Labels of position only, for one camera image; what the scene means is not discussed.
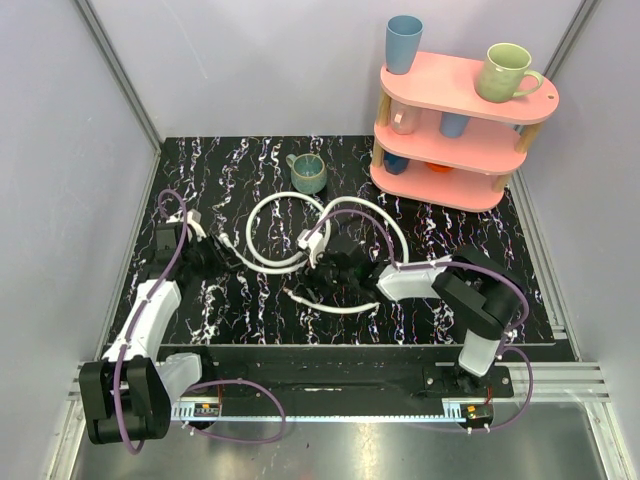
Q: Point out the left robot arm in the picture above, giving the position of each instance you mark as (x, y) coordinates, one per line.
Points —
(129, 390)

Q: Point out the marble pattern mat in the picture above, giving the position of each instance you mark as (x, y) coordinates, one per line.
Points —
(234, 183)

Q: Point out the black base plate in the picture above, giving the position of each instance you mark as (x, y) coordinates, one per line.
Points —
(332, 382)

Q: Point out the blue tall cup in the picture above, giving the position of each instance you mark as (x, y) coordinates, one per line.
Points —
(403, 36)

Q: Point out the pink three-tier shelf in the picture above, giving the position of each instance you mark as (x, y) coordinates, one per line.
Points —
(437, 141)

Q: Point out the light blue cup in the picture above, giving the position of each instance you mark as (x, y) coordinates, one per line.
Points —
(453, 125)

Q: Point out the clear pink cup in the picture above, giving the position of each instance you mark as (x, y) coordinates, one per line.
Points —
(404, 119)

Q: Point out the dark blue cup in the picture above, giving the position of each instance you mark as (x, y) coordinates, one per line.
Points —
(395, 164)

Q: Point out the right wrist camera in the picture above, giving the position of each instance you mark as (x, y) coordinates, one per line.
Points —
(313, 244)

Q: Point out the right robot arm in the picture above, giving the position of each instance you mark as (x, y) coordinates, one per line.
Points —
(486, 299)

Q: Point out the orange bowl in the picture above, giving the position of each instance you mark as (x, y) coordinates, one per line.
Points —
(438, 168)

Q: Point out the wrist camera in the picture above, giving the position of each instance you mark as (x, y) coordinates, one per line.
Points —
(313, 244)
(195, 231)

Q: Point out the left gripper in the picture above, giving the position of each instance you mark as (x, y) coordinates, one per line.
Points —
(208, 255)

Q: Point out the green mug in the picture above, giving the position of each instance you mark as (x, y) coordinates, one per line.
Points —
(505, 66)

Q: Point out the teal ceramic mug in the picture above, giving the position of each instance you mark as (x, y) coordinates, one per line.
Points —
(308, 173)

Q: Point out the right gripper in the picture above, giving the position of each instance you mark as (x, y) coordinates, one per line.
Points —
(313, 274)

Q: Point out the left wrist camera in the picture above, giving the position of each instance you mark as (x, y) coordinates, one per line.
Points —
(195, 231)

